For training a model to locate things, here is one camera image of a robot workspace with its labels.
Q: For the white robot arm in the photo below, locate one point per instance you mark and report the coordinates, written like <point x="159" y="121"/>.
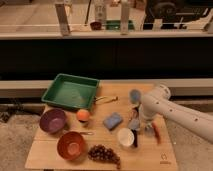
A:
<point x="157" y="101"/>

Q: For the green plastic tray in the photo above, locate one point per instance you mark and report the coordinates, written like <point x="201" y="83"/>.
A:
<point x="71" y="92"/>

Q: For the distant green tray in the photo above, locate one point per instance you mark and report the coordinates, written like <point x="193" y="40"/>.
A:
<point x="115" y="25"/>

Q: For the gold spoon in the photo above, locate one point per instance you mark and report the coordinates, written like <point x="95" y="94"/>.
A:
<point x="105" y="99"/>

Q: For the blue round object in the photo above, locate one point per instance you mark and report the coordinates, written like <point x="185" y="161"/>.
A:
<point x="135" y="96"/>

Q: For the blue sponge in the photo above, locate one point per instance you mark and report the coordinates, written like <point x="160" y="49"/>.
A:
<point x="112" y="121"/>

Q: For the orange fruit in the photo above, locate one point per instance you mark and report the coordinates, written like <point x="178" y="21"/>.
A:
<point x="83" y="115"/>

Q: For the wooden board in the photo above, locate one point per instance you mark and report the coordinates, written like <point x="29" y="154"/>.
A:
<point x="148" y="156"/>

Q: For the silver spoon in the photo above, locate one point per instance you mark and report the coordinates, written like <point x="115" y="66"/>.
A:
<point x="86" y="133"/>

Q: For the white cup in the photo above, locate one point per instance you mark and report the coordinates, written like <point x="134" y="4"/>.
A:
<point x="125" y="137"/>

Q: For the distant dark red bowl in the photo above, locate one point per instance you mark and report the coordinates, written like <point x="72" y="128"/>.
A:
<point x="96" y="25"/>

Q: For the purple bowl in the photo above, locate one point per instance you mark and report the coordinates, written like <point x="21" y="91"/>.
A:
<point x="52" y="120"/>

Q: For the bunch of dark grapes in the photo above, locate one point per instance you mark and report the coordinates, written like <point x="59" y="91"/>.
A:
<point x="99" y="153"/>

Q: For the orange carrot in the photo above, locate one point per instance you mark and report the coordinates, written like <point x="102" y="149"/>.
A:
<point x="156" y="133"/>

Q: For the orange bowl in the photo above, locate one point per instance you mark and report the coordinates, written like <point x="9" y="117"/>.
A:
<point x="71" y="145"/>

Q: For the black handled brush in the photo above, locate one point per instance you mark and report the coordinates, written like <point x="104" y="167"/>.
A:
<point x="135" y="143"/>

